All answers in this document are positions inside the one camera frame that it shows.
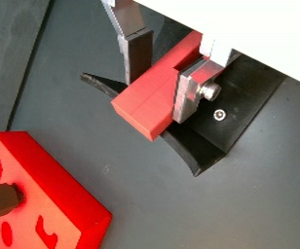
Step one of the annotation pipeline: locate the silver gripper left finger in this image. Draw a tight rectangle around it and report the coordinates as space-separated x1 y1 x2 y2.
101 0 155 85

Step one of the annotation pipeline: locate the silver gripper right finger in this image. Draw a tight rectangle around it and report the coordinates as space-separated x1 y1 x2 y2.
173 36 240 124

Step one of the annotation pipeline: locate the red double-square object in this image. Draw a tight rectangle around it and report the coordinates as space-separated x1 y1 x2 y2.
112 31 203 141

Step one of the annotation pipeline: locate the red shape-sorting board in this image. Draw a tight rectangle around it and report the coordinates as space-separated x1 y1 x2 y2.
0 131 113 249

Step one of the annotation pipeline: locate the black curved holder stand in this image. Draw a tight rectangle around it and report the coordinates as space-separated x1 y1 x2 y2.
81 55 284 175

